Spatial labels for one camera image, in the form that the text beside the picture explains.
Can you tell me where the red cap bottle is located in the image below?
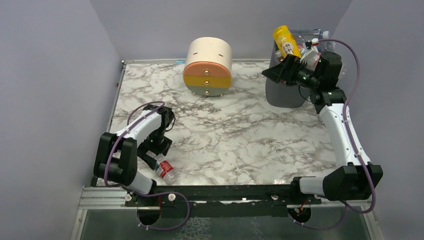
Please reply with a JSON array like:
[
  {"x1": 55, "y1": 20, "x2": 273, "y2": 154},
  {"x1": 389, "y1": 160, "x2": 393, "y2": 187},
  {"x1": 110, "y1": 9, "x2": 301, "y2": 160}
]
[
  {"x1": 303, "y1": 47, "x2": 321, "y2": 65},
  {"x1": 155, "y1": 160, "x2": 177, "y2": 185}
]

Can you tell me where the yellow juice bottle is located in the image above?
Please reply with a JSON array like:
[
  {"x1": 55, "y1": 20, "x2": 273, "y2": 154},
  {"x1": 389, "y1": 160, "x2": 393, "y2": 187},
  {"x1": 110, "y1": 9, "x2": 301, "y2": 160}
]
[{"x1": 272, "y1": 25, "x2": 301, "y2": 58}]

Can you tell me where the clear bottle blue label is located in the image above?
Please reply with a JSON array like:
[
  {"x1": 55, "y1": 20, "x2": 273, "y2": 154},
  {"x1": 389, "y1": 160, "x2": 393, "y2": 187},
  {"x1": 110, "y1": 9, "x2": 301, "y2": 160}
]
[{"x1": 291, "y1": 28, "x2": 330, "y2": 46}]

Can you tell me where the clear bottle white blue cap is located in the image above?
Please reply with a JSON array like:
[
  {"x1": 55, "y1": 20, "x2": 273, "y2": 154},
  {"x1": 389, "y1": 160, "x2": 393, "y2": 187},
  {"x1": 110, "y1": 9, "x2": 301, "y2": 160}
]
[{"x1": 334, "y1": 52, "x2": 347, "y2": 80}]

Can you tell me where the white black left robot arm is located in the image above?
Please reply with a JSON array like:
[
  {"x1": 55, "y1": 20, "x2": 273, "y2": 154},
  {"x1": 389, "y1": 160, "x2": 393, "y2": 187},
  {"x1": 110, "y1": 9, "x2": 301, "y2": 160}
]
[{"x1": 93, "y1": 101, "x2": 175, "y2": 196}]

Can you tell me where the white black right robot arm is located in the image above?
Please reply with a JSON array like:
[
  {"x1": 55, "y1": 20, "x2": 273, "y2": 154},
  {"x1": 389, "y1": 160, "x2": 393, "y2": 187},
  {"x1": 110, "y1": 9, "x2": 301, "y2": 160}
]
[{"x1": 262, "y1": 51, "x2": 383, "y2": 201}]

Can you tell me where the grey mesh waste bin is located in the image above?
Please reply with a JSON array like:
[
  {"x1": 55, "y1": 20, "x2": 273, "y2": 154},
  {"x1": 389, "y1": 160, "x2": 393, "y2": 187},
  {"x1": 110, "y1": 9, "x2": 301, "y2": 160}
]
[{"x1": 264, "y1": 43, "x2": 314, "y2": 109}]

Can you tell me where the cream pastel drawer cabinet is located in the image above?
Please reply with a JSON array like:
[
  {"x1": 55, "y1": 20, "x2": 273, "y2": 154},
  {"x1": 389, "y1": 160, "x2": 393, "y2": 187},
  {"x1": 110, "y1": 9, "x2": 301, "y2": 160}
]
[{"x1": 182, "y1": 36, "x2": 233, "y2": 97}]

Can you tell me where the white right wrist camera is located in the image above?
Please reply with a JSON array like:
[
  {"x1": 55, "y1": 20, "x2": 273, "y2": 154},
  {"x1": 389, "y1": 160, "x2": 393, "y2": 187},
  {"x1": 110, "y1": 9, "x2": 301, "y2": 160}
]
[{"x1": 300, "y1": 38, "x2": 320, "y2": 70}]

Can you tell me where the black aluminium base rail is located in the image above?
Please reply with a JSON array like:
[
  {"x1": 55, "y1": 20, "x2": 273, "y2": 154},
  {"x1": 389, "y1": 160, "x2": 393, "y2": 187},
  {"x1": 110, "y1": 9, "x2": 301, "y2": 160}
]
[{"x1": 78, "y1": 175, "x2": 373, "y2": 220}]

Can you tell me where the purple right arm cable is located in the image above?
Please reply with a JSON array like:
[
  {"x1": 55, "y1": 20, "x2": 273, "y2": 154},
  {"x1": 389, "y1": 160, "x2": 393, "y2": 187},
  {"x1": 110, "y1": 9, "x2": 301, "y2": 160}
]
[{"x1": 287, "y1": 38, "x2": 377, "y2": 231}]

